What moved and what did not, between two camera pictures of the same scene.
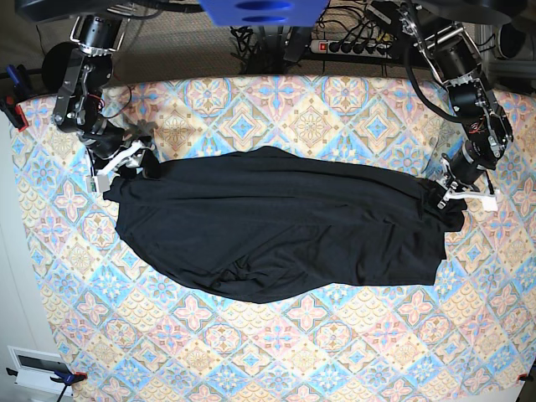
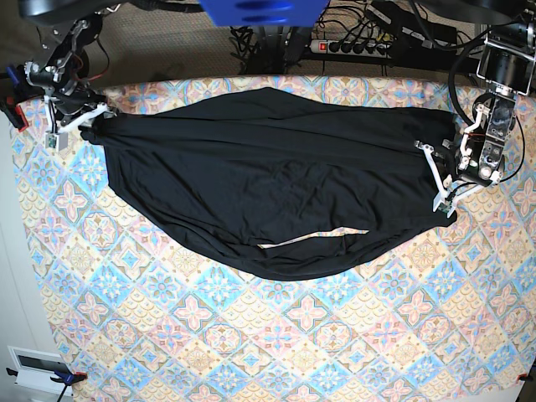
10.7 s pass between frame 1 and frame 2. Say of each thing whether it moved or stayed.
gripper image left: moved
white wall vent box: stayed
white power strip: stayed
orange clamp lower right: stayed
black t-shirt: moved
